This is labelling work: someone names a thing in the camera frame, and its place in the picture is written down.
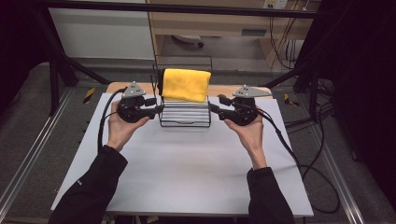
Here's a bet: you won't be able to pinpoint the person's right hand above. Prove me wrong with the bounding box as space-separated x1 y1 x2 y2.
223 106 268 171

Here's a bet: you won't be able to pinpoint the hanging black cables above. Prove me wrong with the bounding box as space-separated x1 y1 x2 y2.
268 16 301 71

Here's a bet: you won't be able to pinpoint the black wire rack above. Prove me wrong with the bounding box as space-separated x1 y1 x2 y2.
149 54 214 129

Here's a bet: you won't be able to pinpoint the black frame crossbar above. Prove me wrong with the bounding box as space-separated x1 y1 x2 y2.
33 0 322 20

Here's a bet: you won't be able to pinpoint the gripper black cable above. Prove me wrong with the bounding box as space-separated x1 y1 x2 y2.
256 108 342 216
96 87 128 154

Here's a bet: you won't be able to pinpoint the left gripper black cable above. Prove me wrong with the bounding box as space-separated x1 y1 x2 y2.
96 87 128 154

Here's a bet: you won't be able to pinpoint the yellow black tape marker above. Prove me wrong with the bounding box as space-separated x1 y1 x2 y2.
283 92 301 107
82 87 96 105

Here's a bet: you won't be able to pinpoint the person's left hand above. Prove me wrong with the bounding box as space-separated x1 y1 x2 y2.
106 99 151 153

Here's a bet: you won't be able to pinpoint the black curtain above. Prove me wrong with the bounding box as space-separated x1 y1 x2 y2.
0 0 54 110
311 0 396 203

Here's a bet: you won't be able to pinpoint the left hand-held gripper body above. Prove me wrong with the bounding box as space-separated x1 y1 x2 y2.
116 80 151 124

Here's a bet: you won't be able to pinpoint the wooden desk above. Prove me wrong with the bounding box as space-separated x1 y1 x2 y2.
145 0 322 69

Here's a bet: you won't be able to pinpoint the chair base with caster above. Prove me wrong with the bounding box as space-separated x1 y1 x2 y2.
170 34 205 49

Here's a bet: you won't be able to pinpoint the white cabinet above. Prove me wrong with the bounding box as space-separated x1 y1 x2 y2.
49 7 156 61

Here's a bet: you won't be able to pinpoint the aluminium rail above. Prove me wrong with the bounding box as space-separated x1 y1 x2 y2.
306 123 366 224
0 88 75 213

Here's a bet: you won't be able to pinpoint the yellow towel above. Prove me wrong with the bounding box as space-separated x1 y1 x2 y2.
156 67 213 104

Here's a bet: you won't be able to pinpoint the black floor cables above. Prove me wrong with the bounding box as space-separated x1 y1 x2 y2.
284 102 336 135

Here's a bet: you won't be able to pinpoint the black metal stand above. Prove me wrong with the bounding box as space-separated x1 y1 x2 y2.
262 58 322 123
30 8 112 117

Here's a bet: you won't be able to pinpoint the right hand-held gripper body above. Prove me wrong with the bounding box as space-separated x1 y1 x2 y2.
228 84 273 127

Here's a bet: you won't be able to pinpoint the white wall socket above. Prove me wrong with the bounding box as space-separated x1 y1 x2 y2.
262 0 290 10

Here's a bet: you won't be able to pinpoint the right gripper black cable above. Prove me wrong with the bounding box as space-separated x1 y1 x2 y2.
256 108 342 216

